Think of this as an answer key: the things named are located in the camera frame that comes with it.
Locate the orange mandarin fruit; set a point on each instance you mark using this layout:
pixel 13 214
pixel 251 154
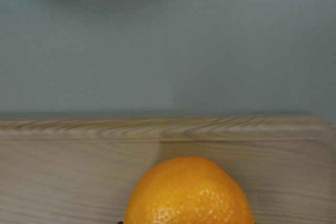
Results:
pixel 188 190

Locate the brown wooden tray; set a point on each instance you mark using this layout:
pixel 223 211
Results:
pixel 83 170

